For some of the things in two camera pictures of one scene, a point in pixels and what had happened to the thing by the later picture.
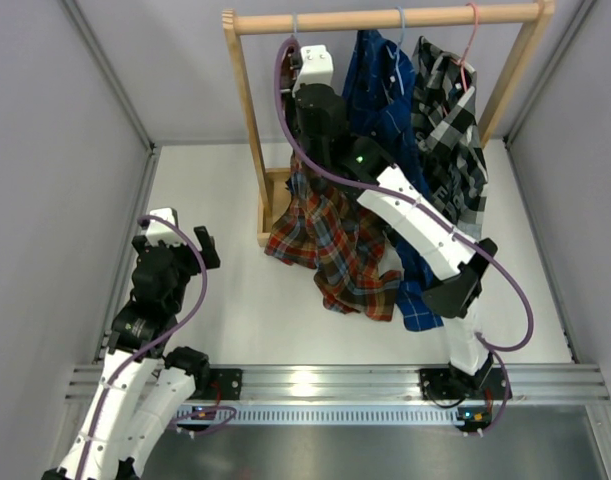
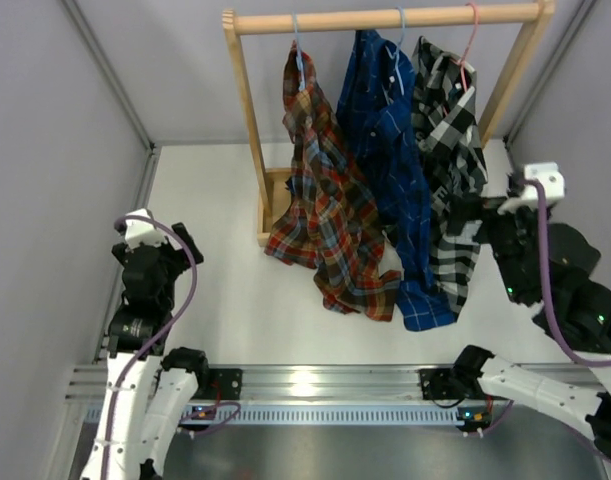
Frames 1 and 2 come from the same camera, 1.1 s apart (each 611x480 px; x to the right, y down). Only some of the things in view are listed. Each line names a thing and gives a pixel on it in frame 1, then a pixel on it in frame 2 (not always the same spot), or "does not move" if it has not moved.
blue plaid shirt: x=378 y=104 does not move
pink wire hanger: x=461 y=61 does not move
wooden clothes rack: x=534 y=17 does not move
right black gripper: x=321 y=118 to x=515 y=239
